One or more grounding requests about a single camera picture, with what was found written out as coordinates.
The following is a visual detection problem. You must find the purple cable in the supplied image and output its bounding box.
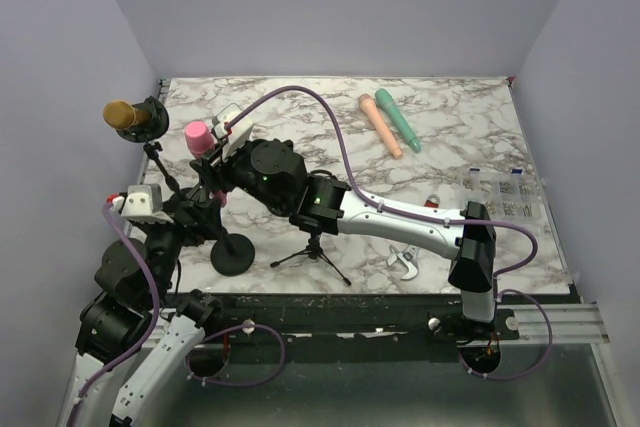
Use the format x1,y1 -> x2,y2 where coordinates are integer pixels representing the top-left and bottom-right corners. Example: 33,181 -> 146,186
224,85 -> 540,278
64,201 -> 161,427

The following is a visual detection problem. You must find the pink microphone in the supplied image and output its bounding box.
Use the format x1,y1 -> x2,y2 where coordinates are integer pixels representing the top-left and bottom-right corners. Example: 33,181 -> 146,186
183,120 -> 229,206

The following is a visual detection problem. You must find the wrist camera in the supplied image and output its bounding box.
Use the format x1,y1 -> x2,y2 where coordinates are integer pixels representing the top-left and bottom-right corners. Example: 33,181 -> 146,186
109,184 -> 171,224
212,103 -> 254,161

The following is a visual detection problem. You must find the red-handled adjustable wrench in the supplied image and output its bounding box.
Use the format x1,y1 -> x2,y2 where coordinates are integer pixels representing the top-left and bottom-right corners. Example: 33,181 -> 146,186
386,192 -> 442,282

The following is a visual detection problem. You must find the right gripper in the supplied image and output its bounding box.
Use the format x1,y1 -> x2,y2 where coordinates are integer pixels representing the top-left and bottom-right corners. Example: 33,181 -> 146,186
192,134 -> 288,215

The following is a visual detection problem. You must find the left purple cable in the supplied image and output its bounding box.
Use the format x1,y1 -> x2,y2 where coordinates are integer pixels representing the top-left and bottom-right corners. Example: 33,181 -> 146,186
64,201 -> 161,427

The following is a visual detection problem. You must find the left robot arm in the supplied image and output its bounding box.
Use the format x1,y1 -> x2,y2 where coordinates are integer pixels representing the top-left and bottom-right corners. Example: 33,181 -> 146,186
59,184 -> 223,426

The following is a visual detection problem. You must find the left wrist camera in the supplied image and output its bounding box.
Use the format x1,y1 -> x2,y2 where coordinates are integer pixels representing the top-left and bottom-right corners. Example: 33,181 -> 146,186
109,184 -> 171,224

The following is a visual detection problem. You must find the black front mounting rail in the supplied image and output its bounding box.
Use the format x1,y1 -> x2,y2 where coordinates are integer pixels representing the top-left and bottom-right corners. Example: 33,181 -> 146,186
205,294 -> 519,342

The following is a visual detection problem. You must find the mint green microphone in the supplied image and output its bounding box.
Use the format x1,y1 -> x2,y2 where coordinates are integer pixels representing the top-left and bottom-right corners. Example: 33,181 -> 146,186
375,88 -> 421,153

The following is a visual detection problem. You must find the beige microphone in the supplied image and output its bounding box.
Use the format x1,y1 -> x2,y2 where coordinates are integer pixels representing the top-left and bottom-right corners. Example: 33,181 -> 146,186
358,94 -> 403,159

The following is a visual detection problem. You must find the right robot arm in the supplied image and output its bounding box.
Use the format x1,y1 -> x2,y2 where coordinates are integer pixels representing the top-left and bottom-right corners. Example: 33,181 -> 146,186
190,140 -> 497,339

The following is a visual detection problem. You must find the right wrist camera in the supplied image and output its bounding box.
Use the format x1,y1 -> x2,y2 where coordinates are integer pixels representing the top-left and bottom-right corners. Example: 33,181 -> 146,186
212,103 -> 254,161

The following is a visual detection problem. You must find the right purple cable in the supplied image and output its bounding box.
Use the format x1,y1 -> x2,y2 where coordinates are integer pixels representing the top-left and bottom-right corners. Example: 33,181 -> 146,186
224,85 -> 540,278

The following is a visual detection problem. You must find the clear plastic screw box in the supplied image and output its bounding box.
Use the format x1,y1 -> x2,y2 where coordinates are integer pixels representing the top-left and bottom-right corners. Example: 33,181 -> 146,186
457,168 -> 542,223

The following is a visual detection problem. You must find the gold microphone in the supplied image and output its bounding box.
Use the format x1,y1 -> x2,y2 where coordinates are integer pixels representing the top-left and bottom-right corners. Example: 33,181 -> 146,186
103,100 -> 151,130

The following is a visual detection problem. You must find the black tripod shock-mount stand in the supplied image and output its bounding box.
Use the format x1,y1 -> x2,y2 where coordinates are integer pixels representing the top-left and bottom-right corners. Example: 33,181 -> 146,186
270,234 -> 352,287

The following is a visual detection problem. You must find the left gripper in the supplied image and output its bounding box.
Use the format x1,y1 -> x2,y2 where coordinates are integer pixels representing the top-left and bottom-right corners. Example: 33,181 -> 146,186
141,195 -> 222,303

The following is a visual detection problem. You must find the black round-base pink-mic stand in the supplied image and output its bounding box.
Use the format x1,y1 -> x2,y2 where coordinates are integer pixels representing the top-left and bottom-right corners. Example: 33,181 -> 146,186
189,185 -> 255,277

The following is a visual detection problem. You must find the black gold-mic stand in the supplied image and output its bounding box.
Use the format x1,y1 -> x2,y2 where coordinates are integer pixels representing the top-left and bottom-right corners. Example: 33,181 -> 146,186
116,96 -> 182,197

